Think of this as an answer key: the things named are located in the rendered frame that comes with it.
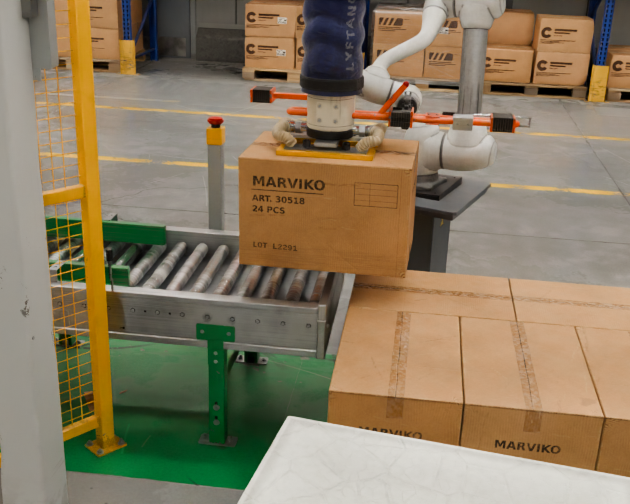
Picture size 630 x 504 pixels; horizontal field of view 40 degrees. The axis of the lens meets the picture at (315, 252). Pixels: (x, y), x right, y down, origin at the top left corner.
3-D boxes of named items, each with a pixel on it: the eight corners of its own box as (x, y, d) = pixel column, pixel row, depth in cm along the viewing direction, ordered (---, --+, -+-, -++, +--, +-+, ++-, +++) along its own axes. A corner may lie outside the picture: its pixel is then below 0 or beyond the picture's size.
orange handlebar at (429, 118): (255, 115, 311) (255, 105, 310) (272, 99, 339) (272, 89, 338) (519, 131, 299) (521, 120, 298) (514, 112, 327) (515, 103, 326)
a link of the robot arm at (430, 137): (407, 164, 390) (408, 115, 382) (447, 167, 384) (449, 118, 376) (397, 174, 376) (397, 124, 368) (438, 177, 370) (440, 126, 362)
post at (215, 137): (208, 341, 403) (205, 128, 366) (211, 334, 409) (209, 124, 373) (222, 342, 402) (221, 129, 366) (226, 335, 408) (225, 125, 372)
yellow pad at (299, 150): (275, 155, 304) (275, 141, 302) (281, 148, 313) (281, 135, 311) (372, 162, 299) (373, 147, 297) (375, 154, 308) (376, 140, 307)
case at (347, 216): (238, 264, 315) (237, 156, 301) (263, 227, 352) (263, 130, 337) (405, 278, 306) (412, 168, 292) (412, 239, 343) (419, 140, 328)
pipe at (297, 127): (276, 144, 304) (277, 128, 302) (289, 128, 327) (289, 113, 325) (374, 150, 300) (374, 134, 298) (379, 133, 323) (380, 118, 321)
